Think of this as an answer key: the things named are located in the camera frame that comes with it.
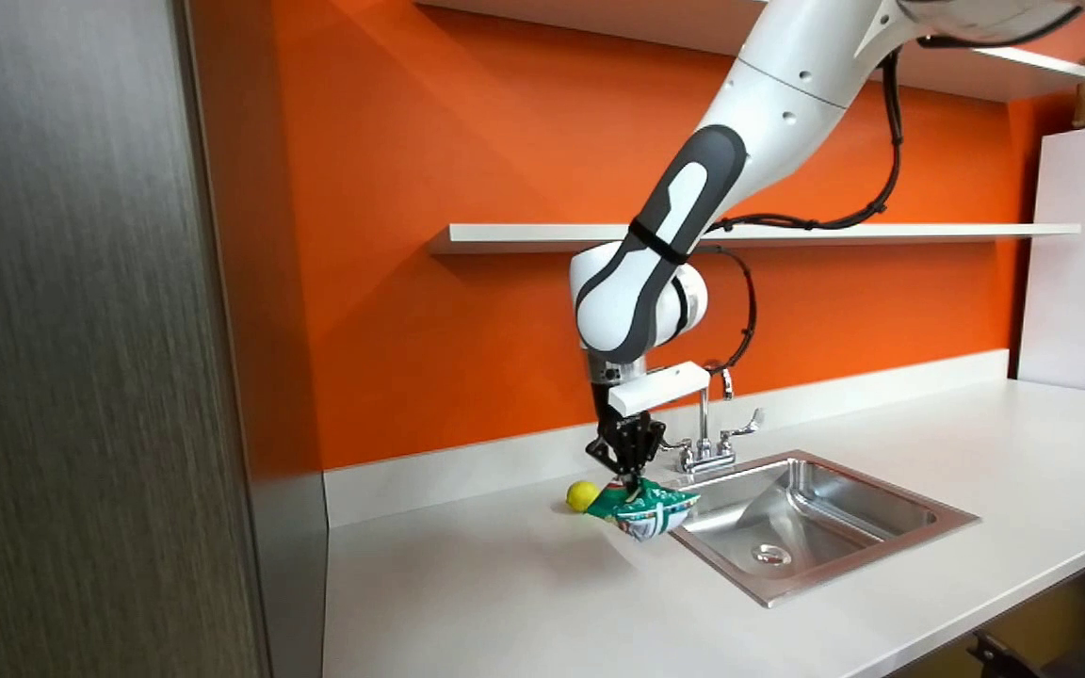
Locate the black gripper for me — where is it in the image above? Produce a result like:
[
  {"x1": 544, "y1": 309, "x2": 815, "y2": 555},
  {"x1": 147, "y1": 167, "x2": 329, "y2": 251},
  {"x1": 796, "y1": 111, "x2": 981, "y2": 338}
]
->
[{"x1": 583, "y1": 379, "x2": 670, "y2": 496}]

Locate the green snack packet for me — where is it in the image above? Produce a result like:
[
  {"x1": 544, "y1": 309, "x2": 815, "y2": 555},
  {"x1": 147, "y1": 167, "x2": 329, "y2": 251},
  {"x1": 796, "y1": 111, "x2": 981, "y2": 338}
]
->
[{"x1": 583, "y1": 476, "x2": 706, "y2": 545}]

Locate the stainless steel sink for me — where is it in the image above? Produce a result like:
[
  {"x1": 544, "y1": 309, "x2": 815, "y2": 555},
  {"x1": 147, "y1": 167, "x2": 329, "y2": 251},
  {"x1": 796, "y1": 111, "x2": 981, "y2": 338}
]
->
[{"x1": 640, "y1": 447, "x2": 981, "y2": 612}]

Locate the yellow lemon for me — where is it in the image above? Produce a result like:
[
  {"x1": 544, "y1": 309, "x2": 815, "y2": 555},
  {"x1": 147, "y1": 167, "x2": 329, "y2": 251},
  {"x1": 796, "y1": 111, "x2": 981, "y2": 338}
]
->
[{"x1": 560, "y1": 477, "x2": 602, "y2": 515}]

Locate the chrome faucet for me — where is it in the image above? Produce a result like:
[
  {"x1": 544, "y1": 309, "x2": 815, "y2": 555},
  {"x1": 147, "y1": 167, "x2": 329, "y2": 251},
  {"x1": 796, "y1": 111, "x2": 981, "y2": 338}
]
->
[{"x1": 670, "y1": 362, "x2": 769, "y2": 484}]

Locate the white backsplash strip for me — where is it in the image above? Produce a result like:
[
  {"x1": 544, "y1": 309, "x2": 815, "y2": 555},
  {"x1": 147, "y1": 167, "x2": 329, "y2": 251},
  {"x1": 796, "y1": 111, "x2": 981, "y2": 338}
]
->
[{"x1": 321, "y1": 347, "x2": 1014, "y2": 531}]

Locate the dark wood cabinet panel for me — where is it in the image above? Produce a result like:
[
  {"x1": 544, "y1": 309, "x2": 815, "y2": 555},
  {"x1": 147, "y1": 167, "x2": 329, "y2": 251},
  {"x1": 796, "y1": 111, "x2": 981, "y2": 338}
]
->
[{"x1": 0, "y1": 0, "x2": 270, "y2": 678}]

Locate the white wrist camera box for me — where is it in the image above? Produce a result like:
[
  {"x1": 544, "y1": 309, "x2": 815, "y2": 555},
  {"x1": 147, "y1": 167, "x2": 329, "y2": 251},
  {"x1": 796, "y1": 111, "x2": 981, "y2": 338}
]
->
[{"x1": 602, "y1": 358, "x2": 715, "y2": 420}]

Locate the long white wall shelf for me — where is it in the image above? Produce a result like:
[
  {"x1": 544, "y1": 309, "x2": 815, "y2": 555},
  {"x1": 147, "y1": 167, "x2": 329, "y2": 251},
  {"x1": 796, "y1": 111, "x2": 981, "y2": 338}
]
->
[{"x1": 425, "y1": 219, "x2": 1085, "y2": 260}]

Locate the high white wall shelf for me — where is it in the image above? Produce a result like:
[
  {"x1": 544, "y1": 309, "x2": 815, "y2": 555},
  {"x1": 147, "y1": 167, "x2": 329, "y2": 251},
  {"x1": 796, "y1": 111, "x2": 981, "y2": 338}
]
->
[{"x1": 415, "y1": 0, "x2": 1085, "y2": 104}]

